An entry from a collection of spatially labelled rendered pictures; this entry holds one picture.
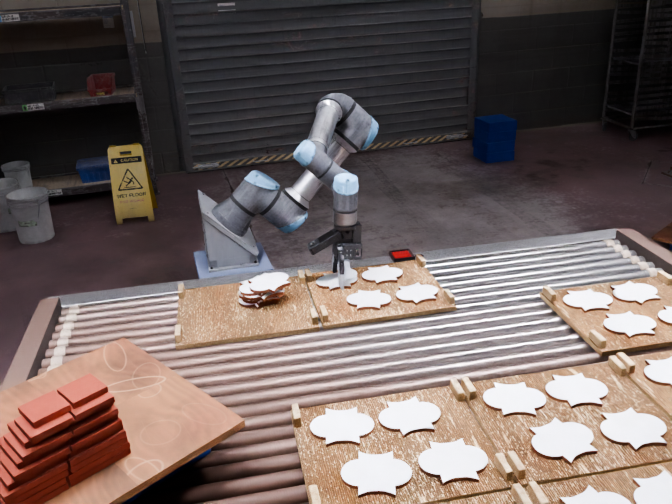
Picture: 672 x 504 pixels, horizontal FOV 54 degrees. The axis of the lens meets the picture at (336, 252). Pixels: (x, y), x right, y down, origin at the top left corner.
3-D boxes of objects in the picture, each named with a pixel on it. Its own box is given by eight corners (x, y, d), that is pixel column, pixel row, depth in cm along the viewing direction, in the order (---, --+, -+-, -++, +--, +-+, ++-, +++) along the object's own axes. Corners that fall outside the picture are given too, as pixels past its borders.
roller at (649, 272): (50, 359, 192) (47, 344, 190) (655, 277, 223) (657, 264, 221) (47, 368, 188) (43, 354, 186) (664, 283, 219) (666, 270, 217)
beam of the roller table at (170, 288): (51, 312, 223) (47, 296, 220) (614, 242, 256) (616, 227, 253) (46, 324, 215) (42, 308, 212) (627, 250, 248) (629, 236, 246)
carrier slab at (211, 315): (179, 293, 217) (179, 289, 216) (303, 279, 223) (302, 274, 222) (175, 350, 185) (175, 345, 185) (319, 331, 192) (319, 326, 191)
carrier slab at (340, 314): (304, 278, 224) (303, 274, 223) (419, 263, 231) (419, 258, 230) (323, 329, 192) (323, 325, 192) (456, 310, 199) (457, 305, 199)
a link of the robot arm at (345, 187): (356, 171, 207) (360, 179, 199) (355, 204, 211) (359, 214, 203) (331, 172, 206) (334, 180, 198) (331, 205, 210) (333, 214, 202)
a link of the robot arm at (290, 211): (256, 209, 251) (350, 98, 246) (286, 232, 256) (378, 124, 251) (259, 217, 240) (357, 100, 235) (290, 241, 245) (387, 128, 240)
